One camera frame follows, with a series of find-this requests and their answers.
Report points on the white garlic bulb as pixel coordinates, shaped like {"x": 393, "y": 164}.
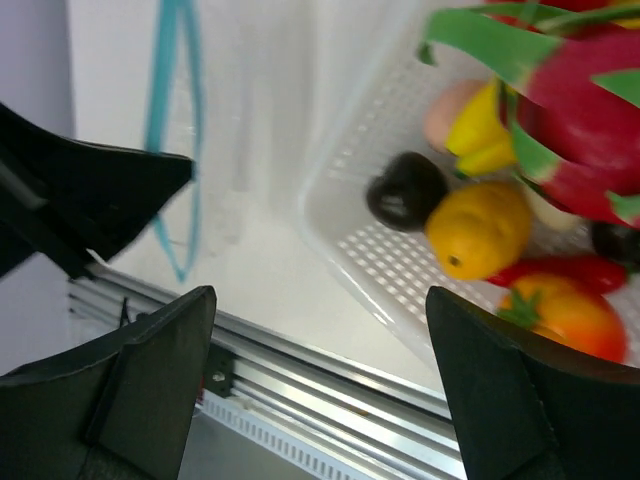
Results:
{"x": 548, "y": 214}

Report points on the white perforated plastic basket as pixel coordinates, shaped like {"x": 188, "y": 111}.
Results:
{"x": 388, "y": 272}

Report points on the orange red tomato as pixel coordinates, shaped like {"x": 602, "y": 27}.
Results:
{"x": 567, "y": 312}

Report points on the yellow banana bunch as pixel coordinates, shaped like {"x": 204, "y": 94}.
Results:
{"x": 477, "y": 138}

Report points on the white slotted cable duct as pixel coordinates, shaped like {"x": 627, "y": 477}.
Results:
{"x": 315, "y": 453}

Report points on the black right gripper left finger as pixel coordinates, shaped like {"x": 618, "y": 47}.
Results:
{"x": 117, "y": 407}

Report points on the red chili pepper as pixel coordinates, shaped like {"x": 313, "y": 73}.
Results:
{"x": 602, "y": 275}

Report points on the yellow orange fruit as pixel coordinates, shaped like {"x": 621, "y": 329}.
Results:
{"x": 480, "y": 229}

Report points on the aluminium rail frame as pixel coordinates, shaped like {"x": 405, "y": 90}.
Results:
{"x": 306, "y": 349}

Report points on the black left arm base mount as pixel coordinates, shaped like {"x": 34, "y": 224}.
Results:
{"x": 218, "y": 373}

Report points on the clear zip top bag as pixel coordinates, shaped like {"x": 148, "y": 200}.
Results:
{"x": 242, "y": 88}

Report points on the pink peach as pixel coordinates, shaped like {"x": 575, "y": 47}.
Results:
{"x": 442, "y": 113}

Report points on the pink dragon fruit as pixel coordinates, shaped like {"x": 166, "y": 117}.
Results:
{"x": 572, "y": 103}

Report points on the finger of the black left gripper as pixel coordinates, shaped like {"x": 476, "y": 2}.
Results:
{"x": 76, "y": 202}

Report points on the dark purple plum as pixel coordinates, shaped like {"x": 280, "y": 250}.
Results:
{"x": 407, "y": 191}

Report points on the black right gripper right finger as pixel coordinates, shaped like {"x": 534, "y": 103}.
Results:
{"x": 525, "y": 407}

